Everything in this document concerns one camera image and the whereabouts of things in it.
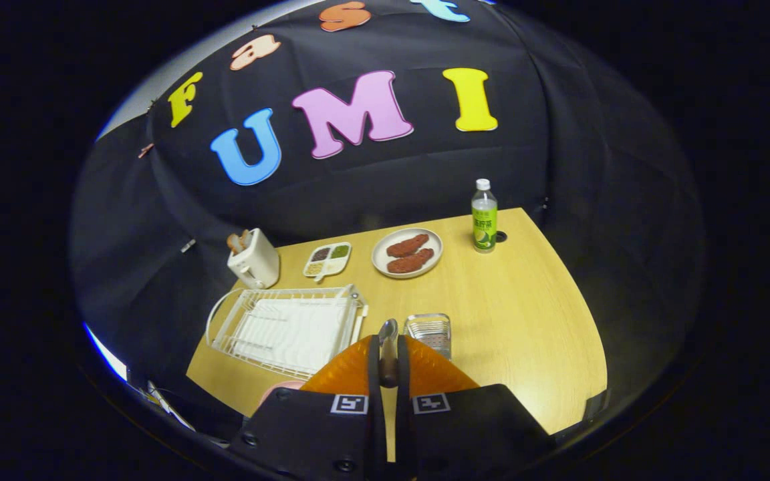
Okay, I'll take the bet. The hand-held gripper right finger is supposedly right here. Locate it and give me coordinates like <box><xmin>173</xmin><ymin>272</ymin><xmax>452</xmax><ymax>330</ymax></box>
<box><xmin>394</xmin><ymin>334</ymin><xmax>557</xmax><ymax>481</ymax></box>

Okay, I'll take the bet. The red-brown meat piece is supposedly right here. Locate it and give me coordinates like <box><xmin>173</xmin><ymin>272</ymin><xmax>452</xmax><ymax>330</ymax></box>
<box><xmin>386</xmin><ymin>234</ymin><xmax>430</xmax><ymax>259</ymax></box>
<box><xmin>387</xmin><ymin>249</ymin><xmax>435</xmax><ymax>275</ymax></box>

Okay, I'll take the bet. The white plate with meat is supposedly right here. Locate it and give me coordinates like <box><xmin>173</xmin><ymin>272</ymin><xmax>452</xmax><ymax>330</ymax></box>
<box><xmin>372</xmin><ymin>228</ymin><xmax>444</xmax><ymax>279</ymax></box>

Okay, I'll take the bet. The white toaster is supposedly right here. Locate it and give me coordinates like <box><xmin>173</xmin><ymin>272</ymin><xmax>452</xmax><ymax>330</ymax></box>
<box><xmin>227</xmin><ymin>228</ymin><xmax>281</xmax><ymax>290</ymax></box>

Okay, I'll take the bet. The black table edge bracket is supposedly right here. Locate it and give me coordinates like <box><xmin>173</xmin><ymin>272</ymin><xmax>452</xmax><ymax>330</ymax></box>
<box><xmin>584</xmin><ymin>390</ymin><xmax>610</xmax><ymax>422</ymax></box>

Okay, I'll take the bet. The white wire dish rack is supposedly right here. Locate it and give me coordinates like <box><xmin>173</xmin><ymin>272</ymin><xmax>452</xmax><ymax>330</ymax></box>
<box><xmin>205</xmin><ymin>285</ymin><xmax>369</xmax><ymax>380</ymax></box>

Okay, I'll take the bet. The wooden handle metal spoon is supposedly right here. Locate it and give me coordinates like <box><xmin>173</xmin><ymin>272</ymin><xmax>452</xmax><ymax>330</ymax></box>
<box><xmin>378</xmin><ymin>319</ymin><xmax>400</xmax><ymax>389</ymax></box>

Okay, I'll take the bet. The white divided bean tray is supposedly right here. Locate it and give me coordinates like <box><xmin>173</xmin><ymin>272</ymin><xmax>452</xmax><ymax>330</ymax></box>
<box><xmin>303</xmin><ymin>242</ymin><xmax>352</xmax><ymax>281</ymax></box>

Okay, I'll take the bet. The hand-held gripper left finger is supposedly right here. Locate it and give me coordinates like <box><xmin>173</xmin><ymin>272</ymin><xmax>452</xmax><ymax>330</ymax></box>
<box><xmin>228</xmin><ymin>334</ymin><xmax>386</xmax><ymax>481</ymax></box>

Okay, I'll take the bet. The pink plate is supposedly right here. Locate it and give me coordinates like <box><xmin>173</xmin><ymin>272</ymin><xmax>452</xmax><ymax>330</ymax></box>
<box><xmin>258</xmin><ymin>380</ymin><xmax>306</xmax><ymax>409</ymax></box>

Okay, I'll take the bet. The metal wire basket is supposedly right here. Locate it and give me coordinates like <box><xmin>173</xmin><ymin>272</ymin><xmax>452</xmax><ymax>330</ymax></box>
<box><xmin>404</xmin><ymin>313</ymin><xmax>453</xmax><ymax>360</ymax></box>

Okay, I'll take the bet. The green label drink bottle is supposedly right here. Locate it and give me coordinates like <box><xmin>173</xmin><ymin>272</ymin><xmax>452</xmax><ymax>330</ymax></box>
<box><xmin>471</xmin><ymin>178</ymin><xmax>498</xmax><ymax>254</ymax></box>

